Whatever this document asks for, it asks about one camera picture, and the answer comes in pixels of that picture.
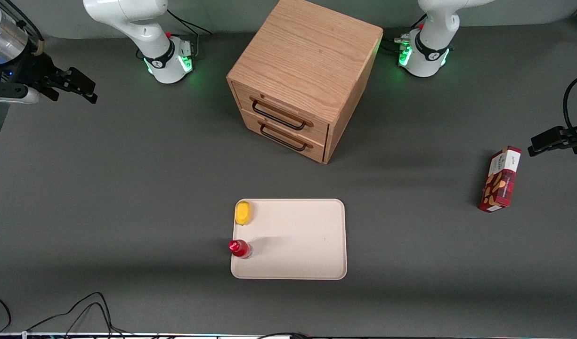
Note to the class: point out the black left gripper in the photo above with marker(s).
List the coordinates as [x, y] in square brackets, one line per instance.
[572, 136]

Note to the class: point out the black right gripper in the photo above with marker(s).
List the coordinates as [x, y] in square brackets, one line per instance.
[32, 69]

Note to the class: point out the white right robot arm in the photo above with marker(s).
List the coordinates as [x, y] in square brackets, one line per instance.
[142, 28]

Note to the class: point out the wooden drawer cabinet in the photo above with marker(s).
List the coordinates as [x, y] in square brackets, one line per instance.
[312, 47]

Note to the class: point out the red snack box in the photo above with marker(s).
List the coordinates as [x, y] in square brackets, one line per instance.
[500, 181]

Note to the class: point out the yellow plastic lemon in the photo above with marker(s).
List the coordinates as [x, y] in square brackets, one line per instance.
[243, 213]

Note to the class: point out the red capped small bottle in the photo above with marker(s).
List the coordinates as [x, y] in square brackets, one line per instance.
[239, 248]

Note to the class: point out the beige plastic tray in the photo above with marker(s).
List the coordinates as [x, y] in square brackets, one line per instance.
[297, 240]

